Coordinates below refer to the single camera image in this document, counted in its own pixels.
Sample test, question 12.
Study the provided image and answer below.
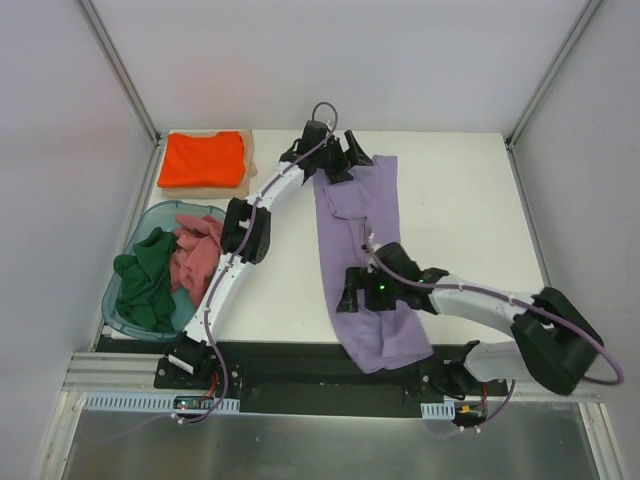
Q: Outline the lilac purple t shirt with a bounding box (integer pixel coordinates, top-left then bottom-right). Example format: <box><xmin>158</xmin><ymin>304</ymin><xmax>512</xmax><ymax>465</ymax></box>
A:
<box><xmin>313</xmin><ymin>155</ymin><xmax>433</xmax><ymax>374</ymax></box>

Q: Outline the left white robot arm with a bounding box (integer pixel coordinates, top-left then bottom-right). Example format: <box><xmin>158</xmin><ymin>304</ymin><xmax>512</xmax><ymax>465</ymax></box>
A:
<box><xmin>167</xmin><ymin>120</ymin><xmax>373</xmax><ymax>389</ymax></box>

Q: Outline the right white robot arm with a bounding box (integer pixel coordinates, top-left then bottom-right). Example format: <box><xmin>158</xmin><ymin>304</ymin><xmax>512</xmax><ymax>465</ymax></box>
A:
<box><xmin>336</xmin><ymin>242</ymin><xmax>605</xmax><ymax>399</ymax></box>

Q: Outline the folded beige t shirt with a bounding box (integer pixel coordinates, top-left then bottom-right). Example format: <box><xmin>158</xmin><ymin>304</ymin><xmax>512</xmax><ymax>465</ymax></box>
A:
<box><xmin>157</xmin><ymin>130</ymin><xmax>257</xmax><ymax>199</ymax></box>

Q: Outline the folded orange t shirt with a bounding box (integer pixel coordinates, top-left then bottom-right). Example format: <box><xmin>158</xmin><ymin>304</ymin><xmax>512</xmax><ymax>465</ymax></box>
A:
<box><xmin>157</xmin><ymin>131</ymin><xmax>247</xmax><ymax>189</ymax></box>

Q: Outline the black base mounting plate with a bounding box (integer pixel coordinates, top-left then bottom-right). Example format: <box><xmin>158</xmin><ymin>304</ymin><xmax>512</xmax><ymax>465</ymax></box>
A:
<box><xmin>94</xmin><ymin>337</ymin><xmax>574</xmax><ymax>416</ymax></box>

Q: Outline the pink red t shirt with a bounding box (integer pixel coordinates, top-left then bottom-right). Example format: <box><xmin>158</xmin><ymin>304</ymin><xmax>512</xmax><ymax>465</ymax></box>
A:
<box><xmin>169</xmin><ymin>214</ymin><xmax>223</xmax><ymax>307</ymax></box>

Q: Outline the dark green t shirt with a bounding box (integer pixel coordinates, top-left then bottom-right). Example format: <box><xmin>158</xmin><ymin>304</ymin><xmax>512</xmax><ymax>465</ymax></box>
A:
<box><xmin>113</xmin><ymin>227</ymin><xmax>177</xmax><ymax>333</ymax></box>

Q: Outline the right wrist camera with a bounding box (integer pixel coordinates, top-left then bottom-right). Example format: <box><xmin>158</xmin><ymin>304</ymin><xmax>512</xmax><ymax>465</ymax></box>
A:
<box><xmin>362</xmin><ymin>232</ymin><xmax>399</xmax><ymax>267</ymax></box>

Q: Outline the right white cable duct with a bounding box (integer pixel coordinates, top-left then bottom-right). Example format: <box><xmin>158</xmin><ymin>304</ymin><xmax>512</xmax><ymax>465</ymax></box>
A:
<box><xmin>420</xmin><ymin>402</ymin><xmax>456</xmax><ymax>421</ymax></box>

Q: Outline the white cable duct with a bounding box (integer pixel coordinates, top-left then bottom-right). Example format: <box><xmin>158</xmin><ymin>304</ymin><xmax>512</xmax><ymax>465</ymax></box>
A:
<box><xmin>420</xmin><ymin>402</ymin><xmax>456</xmax><ymax>421</ymax></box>
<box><xmin>84</xmin><ymin>392</ymin><xmax>218</xmax><ymax>416</ymax></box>

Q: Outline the left aluminium corner post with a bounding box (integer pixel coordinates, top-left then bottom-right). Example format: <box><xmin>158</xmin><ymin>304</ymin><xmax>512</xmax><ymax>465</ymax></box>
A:
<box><xmin>77</xmin><ymin>0</ymin><xmax>164</xmax><ymax>146</ymax></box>

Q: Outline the aluminium corner post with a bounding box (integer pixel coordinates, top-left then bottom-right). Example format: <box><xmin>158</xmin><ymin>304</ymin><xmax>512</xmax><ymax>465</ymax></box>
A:
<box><xmin>77</xmin><ymin>0</ymin><xmax>164</xmax><ymax>146</ymax></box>
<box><xmin>505</xmin><ymin>0</ymin><xmax>606</xmax><ymax>151</ymax></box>

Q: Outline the left white cable duct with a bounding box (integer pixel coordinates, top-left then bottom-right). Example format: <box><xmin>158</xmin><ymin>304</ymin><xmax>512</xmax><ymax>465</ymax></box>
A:
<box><xmin>84</xmin><ymin>392</ymin><xmax>218</xmax><ymax>416</ymax></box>

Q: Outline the right aluminium corner post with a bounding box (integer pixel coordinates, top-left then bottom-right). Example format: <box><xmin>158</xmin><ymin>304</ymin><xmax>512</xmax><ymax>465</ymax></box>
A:
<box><xmin>505</xmin><ymin>0</ymin><xmax>606</xmax><ymax>151</ymax></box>

